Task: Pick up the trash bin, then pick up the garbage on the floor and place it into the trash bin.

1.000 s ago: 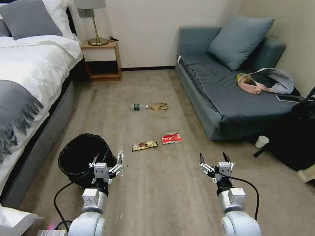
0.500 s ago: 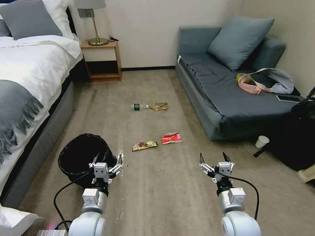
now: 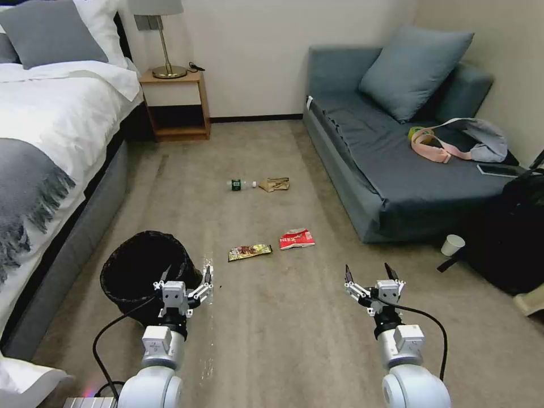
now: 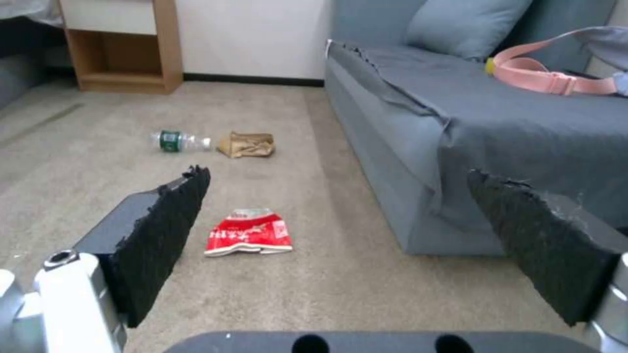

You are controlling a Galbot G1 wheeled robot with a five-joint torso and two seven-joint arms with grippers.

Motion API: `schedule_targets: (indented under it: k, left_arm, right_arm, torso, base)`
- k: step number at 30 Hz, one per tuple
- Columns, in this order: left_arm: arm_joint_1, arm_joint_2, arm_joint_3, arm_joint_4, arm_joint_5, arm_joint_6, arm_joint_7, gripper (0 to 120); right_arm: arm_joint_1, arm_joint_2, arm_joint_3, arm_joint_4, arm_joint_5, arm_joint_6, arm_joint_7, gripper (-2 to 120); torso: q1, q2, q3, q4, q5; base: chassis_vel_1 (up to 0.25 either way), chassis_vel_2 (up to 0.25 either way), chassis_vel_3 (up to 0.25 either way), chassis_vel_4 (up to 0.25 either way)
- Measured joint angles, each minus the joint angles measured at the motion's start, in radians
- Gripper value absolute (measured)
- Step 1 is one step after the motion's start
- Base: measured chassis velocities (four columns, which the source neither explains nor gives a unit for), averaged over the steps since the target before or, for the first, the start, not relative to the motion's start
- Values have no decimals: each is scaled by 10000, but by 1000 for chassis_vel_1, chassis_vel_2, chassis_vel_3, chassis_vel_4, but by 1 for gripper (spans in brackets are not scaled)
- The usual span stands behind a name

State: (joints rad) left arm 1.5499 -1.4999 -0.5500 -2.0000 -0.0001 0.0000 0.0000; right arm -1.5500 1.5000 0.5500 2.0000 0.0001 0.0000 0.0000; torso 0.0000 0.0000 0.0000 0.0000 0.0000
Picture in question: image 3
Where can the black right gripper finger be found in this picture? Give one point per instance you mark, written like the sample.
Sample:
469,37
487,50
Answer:
350,276
392,273

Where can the large grey pillow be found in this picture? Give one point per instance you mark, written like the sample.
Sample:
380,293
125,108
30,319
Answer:
55,34

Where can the small grey pillow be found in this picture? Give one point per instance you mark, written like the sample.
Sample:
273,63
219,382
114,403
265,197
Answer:
7,49

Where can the bed with white sheets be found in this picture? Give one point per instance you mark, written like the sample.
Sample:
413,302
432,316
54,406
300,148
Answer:
63,127

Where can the black backpack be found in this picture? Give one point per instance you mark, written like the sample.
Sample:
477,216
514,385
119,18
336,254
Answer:
510,229

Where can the grey wall switch plate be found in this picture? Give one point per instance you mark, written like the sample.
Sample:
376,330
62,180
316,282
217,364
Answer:
148,22

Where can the white paper cup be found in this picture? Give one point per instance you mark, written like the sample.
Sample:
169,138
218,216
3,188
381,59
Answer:
453,244

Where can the black trash bin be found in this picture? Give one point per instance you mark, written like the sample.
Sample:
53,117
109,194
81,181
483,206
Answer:
136,263

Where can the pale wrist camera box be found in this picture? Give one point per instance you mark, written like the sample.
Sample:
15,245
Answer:
387,291
174,294

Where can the white pillow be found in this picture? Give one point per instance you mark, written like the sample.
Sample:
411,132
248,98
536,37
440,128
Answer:
104,25

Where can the red snack wrapper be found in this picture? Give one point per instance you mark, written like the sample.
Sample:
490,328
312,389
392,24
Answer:
296,240

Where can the white folded cloth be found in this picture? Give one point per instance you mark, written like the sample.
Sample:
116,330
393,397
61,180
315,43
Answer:
25,378

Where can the brown gold snack wrapper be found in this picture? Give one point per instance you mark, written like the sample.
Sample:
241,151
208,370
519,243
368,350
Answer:
250,251

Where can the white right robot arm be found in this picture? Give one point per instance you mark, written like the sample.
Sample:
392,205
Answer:
414,382

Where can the beige flat object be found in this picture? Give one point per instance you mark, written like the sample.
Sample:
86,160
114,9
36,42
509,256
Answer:
531,302

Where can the wooden nightstand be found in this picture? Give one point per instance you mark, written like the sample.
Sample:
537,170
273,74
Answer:
174,85

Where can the brass table lamp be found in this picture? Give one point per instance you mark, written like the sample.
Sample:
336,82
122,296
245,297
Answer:
169,70

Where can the crumpled brown paper bag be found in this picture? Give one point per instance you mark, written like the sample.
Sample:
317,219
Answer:
275,184

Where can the silver robot base part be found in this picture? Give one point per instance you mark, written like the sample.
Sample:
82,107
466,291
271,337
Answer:
91,402

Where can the grey fringed throw blanket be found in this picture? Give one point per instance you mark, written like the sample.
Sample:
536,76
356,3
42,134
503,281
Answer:
25,187

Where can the smartphone with dark screen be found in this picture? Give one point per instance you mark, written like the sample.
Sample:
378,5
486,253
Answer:
498,170

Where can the clear plastic bottle green label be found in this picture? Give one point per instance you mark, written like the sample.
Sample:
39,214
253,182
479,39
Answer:
239,184

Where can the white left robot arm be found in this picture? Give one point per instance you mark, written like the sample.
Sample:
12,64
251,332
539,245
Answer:
153,382

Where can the blue-grey sofa cushion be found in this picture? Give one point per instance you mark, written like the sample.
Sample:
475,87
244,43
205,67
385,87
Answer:
414,72

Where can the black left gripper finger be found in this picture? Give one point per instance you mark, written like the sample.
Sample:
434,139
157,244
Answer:
207,278
163,278

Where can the blue-grey sofa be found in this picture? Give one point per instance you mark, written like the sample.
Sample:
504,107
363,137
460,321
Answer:
374,170

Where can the yellow-green tape roll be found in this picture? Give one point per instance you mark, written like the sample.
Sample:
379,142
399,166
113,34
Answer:
414,131

